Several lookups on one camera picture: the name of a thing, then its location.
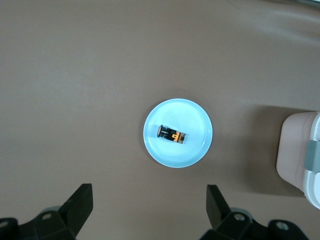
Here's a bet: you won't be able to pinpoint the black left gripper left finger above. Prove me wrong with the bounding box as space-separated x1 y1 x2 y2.
19 183 94 240

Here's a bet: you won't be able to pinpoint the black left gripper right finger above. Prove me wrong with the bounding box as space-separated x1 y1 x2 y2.
199 184 270 240

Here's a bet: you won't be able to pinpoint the orange push button switch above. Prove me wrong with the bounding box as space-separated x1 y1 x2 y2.
156 124 187 145

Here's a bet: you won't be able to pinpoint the white lidded box grey latches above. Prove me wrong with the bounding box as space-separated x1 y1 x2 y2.
276 111 320 211

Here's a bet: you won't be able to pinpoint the light blue round plate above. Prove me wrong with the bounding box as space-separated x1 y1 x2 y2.
142 98 214 169

